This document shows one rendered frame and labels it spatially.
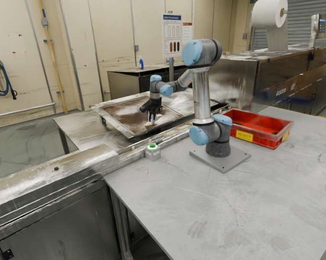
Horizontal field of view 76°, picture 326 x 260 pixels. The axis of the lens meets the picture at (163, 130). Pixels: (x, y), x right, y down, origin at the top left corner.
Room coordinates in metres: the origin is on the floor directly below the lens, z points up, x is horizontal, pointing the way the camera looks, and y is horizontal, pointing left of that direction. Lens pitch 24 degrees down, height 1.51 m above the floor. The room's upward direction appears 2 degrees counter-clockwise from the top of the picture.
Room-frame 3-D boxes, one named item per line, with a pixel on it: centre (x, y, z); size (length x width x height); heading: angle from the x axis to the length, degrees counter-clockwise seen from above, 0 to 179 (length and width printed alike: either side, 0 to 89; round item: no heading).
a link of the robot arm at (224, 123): (1.10, -0.33, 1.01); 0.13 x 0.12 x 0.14; 124
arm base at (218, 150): (1.11, -0.34, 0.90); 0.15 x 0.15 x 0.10
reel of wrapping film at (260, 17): (2.44, -1.14, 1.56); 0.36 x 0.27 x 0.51; 41
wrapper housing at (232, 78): (3.36, -2.27, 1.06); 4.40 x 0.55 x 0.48; 131
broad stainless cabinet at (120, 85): (4.23, -0.04, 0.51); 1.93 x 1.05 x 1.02; 131
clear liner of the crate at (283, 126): (1.41, -0.65, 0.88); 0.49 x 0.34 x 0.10; 44
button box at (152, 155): (1.10, 0.07, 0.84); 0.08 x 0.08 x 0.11; 41
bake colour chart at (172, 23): (2.57, -0.15, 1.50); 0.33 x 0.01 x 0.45; 136
